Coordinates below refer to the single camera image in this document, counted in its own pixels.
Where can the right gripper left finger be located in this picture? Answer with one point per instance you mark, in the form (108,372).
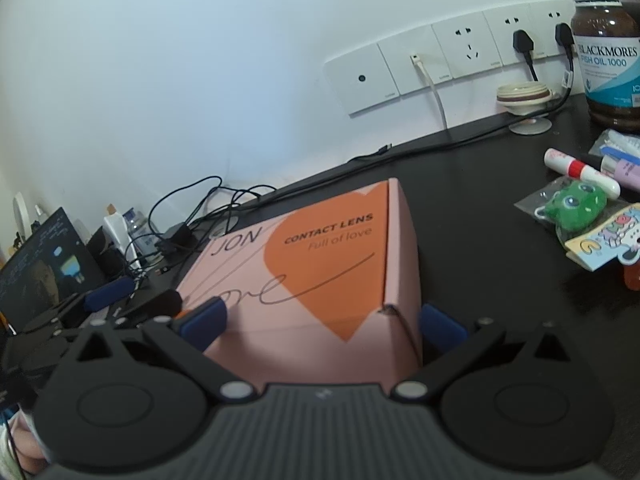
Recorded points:
(183,341)

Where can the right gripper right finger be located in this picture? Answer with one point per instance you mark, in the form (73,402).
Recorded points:
(460,351)

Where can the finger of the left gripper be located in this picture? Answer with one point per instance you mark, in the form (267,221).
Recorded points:
(102,297)
(168,304)

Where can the pink cardboard box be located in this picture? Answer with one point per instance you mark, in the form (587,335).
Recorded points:
(325,294)

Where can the person left hand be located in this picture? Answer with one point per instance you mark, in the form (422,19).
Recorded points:
(26,454)

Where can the clear water bottle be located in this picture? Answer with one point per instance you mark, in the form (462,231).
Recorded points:
(141,234)

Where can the white lotion bottle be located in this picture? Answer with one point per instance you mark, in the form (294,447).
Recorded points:
(116,227)

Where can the black power adapter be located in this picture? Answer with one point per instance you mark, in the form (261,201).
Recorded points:
(178,239)

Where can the open laptop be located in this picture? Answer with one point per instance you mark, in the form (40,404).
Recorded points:
(53,264)

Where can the round white mirror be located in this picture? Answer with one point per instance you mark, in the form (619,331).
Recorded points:
(21,216)

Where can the green frog toy packet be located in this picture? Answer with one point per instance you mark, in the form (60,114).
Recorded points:
(570,206)

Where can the colourful sticker card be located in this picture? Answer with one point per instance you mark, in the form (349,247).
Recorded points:
(615,239)

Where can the white red lip balm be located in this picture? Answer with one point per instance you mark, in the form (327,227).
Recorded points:
(576,169)

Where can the pink tube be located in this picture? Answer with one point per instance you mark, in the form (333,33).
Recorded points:
(627,174)

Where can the round cream suction holder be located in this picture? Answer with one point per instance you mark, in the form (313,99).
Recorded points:
(528,101)

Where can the black plug left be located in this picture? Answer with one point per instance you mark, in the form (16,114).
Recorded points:
(524,45)

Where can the black plug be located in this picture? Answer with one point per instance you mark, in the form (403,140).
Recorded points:
(565,40)
(524,45)

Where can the black plug right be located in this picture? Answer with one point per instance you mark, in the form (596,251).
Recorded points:
(565,40)

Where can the brown fish oil bottle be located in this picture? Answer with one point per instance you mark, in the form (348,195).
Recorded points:
(606,38)

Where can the white wall socket panel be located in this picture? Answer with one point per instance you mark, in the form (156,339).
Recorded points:
(450,49)

